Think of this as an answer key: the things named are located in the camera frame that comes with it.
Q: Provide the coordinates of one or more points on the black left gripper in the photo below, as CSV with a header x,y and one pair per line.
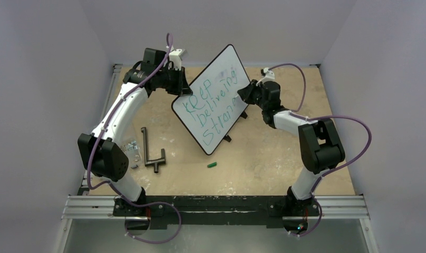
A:
x,y
181,88

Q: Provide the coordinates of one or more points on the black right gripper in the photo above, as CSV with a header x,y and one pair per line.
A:
x,y
251,92

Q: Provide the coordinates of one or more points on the white whiteboard black frame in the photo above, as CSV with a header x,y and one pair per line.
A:
x,y
214,106

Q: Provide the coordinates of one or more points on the green marker cap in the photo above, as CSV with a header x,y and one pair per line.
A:
x,y
211,165

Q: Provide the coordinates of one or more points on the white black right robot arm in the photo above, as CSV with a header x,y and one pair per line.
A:
x,y
320,145

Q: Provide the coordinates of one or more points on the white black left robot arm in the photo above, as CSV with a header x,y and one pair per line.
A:
x,y
139,82

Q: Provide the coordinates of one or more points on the clear plastic screw box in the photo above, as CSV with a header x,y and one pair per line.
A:
x,y
131,153

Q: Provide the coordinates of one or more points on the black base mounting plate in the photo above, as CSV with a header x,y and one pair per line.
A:
x,y
268,211

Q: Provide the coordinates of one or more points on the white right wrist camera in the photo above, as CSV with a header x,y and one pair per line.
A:
x,y
267,75

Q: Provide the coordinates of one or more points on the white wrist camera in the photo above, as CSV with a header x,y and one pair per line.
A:
x,y
176,56
267,75

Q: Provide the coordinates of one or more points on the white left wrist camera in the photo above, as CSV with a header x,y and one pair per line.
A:
x,y
176,56

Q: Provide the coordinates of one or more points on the aluminium frame rail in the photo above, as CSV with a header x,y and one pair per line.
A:
x,y
86,206

